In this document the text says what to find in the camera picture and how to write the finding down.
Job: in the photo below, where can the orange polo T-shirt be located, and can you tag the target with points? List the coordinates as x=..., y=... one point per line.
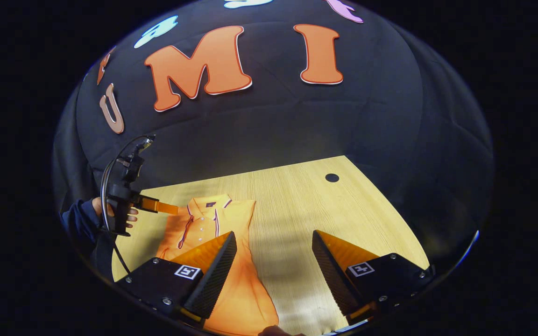
x=245, y=289

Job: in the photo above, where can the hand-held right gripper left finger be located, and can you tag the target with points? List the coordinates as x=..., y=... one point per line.
x=217, y=275

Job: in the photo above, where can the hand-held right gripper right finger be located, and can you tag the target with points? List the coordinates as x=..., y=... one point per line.
x=332, y=275

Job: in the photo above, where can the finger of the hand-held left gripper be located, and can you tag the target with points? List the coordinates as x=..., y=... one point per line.
x=157, y=206

